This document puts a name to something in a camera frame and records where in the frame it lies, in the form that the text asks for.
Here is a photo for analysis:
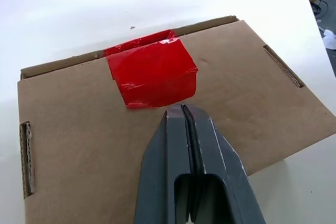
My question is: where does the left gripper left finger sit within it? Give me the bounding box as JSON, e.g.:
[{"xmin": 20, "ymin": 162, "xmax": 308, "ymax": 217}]
[{"xmin": 133, "ymin": 104, "xmax": 195, "ymax": 224}]

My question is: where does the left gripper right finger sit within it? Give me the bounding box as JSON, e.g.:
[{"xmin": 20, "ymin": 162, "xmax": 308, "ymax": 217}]
[{"xmin": 183, "ymin": 104, "xmax": 264, "ymax": 224}]

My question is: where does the brown cardboard box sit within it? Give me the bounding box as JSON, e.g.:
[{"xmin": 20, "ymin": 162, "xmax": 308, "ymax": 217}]
[{"xmin": 16, "ymin": 15, "xmax": 336, "ymax": 224}]

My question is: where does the red tape strip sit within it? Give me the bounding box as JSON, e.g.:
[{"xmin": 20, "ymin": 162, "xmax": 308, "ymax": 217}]
[{"xmin": 103, "ymin": 29, "xmax": 198, "ymax": 110}]

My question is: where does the white paper scrap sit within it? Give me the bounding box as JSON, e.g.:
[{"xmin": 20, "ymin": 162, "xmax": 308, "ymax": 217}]
[{"xmin": 322, "ymin": 28, "xmax": 336, "ymax": 51}]

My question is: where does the black floor cable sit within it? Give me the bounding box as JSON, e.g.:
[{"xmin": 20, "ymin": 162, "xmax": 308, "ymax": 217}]
[{"xmin": 309, "ymin": 0, "xmax": 329, "ymax": 15}]

